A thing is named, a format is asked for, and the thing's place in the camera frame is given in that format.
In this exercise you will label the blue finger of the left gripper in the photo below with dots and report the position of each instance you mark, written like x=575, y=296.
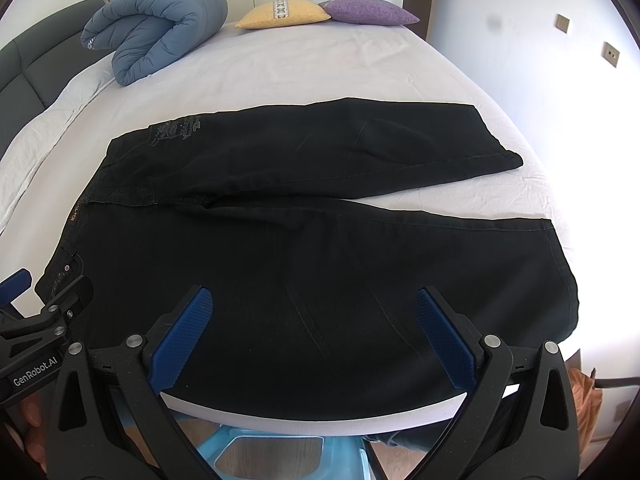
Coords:
x=69, y=303
x=13, y=286

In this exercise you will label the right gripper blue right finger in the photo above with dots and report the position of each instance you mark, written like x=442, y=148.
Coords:
x=463, y=352

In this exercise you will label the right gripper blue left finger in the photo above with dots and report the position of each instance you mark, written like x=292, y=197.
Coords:
x=173, y=337

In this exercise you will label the black denim pants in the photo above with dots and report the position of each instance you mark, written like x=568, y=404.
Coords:
x=314, y=290

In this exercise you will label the person left hand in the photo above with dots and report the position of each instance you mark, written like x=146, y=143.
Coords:
x=28, y=428

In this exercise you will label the white pillow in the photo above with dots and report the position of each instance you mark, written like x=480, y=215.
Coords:
x=32, y=145

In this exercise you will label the light blue plastic stool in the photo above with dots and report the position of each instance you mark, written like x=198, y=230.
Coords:
x=235, y=453

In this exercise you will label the dark grey headboard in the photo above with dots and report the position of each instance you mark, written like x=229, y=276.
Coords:
x=37, y=65

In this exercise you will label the rolled blue duvet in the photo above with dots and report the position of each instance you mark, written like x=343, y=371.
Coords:
x=148, y=35

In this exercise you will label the yellow cushion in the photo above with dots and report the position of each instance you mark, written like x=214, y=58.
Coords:
x=283, y=13

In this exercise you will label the purple cushion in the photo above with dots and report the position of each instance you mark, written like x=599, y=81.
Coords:
x=368, y=12

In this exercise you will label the lower wall socket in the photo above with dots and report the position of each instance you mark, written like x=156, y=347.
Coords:
x=610, y=54

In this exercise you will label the wall socket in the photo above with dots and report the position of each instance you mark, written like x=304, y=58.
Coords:
x=562, y=23
x=610, y=54

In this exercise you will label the upper wall socket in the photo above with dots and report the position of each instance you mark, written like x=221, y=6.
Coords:
x=562, y=23

